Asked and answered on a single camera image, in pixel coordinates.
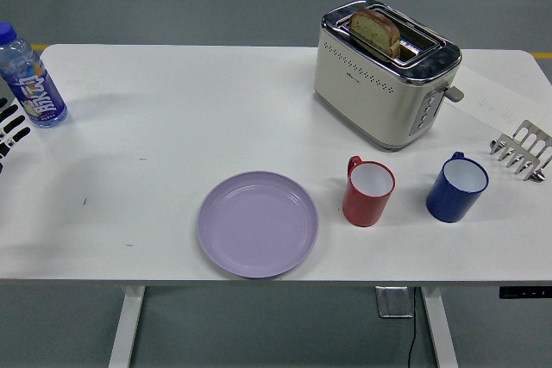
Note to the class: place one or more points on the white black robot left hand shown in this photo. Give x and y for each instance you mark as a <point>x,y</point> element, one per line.
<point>10,126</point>

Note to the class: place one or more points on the purple round plate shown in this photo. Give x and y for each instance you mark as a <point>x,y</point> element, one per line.
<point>259,226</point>

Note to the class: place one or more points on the blue drink bottle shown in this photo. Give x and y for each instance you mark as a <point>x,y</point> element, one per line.
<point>36,92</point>

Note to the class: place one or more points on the white table leg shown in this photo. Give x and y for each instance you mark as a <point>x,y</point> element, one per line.
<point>440,329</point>
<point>127,329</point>

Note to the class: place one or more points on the cream silver toaster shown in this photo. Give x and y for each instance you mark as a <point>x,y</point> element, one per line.
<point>362,96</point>

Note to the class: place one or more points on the red mug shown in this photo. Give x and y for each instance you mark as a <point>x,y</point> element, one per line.
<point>364,210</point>

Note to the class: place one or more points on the brown bread slice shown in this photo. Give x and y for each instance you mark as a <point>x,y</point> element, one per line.
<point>373,29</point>

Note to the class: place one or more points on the grey metal box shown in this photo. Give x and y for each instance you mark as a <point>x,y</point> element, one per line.
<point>393,301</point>

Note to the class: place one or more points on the blue mug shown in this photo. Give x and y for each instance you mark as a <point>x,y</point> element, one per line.
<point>448,204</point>

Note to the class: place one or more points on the white paper sheet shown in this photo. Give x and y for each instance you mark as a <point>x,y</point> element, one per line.
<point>496,96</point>

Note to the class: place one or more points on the silver metal toast rack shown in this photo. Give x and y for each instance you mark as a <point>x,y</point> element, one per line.
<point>524,148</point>

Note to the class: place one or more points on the black table control panel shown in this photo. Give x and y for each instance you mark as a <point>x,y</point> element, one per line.
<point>524,292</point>

